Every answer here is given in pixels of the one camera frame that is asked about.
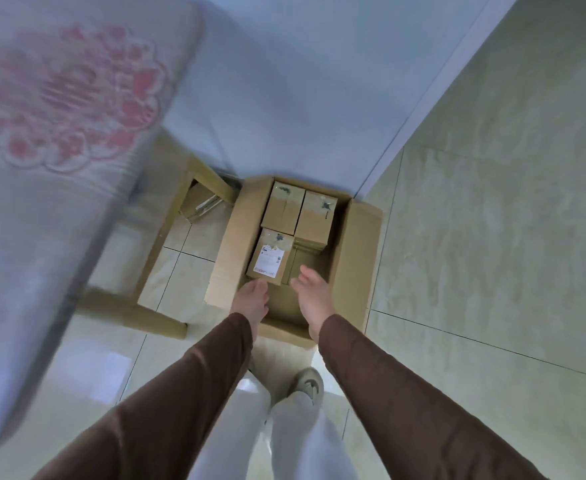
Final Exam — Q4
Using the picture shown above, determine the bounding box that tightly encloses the person's left hand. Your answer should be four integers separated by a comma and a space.
230, 279, 272, 344

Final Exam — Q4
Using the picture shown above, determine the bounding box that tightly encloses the person's right hand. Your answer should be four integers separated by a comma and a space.
290, 266, 335, 343

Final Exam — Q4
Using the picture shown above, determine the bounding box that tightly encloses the person's left forearm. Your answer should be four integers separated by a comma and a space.
32, 312, 254, 480

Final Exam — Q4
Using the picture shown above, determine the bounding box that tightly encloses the person's right forearm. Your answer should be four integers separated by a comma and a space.
317, 313, 550, 480

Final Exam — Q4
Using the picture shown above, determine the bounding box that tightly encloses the small cardboard box white label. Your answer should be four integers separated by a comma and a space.
245, 228, 295, 286

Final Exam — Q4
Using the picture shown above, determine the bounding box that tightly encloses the large open cardboard box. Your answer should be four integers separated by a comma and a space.
204, 175, 384, 351

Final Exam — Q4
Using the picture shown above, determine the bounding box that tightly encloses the small plain cardboard box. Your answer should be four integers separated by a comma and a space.
294, 190, 339, 251
261, 180, 307, 236

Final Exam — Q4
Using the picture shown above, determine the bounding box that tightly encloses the beige shoe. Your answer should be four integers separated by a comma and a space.
286, 367, 326, 406

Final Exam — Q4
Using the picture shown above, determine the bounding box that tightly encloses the person's left leg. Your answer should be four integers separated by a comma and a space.
187, 369, 273, 480

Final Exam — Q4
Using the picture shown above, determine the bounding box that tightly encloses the person's leg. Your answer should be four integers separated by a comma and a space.
267, 390, 360, 480
187, 369, 273, 480

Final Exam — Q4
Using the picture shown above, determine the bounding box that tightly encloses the person's right leg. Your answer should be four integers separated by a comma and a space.
267, 390, 360, 480

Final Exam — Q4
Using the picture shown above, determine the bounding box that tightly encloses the pink floral plastic table cover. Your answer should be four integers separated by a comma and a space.
0, 0, 206, 458

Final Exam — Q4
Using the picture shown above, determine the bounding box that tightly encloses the light wooden table frame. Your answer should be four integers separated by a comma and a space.
75, 137, 247, 340

